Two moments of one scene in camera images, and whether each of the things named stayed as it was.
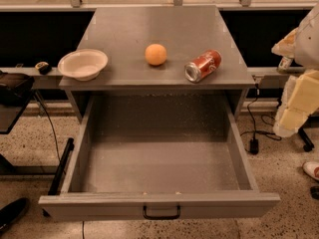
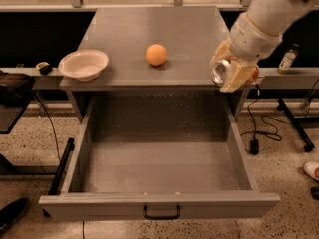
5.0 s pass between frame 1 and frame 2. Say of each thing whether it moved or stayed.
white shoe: stayed
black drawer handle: stayed
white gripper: moved
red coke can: moved
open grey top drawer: stayed
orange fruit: stayed
